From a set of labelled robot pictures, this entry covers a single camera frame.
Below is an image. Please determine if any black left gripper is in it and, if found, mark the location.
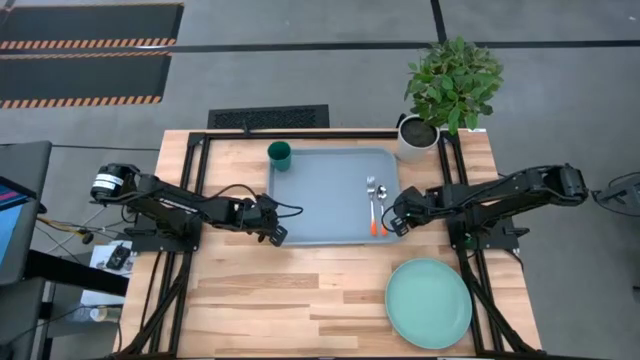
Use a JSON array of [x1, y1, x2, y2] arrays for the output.
[[232, 194, 290, 248]]

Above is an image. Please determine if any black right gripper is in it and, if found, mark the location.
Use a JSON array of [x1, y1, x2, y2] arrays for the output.
[[389, 187, 441, 238]]

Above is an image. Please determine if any metal spoon orange handle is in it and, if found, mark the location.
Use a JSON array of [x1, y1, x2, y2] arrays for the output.
[[376, 184, 389, 238]]

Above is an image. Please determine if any metal fork orange handle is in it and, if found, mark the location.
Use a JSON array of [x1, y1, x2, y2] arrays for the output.
[[366, 175, 378, 238]]

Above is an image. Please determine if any grey plastic tray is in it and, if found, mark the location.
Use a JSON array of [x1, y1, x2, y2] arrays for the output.
[[266, 146, 404, 247]]

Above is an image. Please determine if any dark green cup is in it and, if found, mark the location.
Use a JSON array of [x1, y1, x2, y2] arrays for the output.
[[266, 140, 293, 173]]

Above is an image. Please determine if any teal round plate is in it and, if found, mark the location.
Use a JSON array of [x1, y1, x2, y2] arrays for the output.
[[384, 257, 474, 351]]

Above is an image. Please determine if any black floor vent grille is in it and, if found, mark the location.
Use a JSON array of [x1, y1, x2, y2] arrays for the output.
[[207, 104, 331, 130]]

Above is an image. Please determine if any green plant in white pot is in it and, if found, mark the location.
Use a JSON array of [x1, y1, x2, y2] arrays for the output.
[[396, 35, 505, 165]]

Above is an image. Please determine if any small black handheld device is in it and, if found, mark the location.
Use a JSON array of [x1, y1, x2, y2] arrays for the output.
[[105, 243, 132, 272]]

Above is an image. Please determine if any white paper sheet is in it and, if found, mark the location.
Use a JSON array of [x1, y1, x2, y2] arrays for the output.
[[79, 240, 135, 307]]

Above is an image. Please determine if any clear plastic bottle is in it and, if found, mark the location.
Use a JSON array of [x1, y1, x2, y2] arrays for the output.
[[74, 305, 123, 324]]

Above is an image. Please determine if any black desk bar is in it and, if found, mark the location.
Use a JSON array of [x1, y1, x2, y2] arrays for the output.
[[23, 248, 130, 297]]

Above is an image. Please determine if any dark grey floor stand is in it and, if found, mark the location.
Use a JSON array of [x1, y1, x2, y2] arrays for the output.
[[591, 172, 640, 220]]

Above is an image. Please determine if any black mat with hazard stripes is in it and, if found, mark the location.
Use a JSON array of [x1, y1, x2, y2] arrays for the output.
[[0, 51, 173, 110], [0, 2, 185, 51]]

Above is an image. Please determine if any monitor with blue screen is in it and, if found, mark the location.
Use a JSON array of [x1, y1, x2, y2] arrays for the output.
[[0, 175, 40, 287]]

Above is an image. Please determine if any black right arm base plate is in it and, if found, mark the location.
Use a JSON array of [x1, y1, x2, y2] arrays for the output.
[[446, 209, 530, 251]]

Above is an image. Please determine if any black aluminium table frame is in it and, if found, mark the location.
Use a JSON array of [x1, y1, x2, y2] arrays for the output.
[[114, 129, 541, 360]]

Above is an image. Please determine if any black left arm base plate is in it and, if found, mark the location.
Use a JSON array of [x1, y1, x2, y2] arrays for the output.
[[130, 213, 204, 253]]

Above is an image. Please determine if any yellow cable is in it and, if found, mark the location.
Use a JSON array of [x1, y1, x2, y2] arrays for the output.
[[35, 215, 87, 237]]

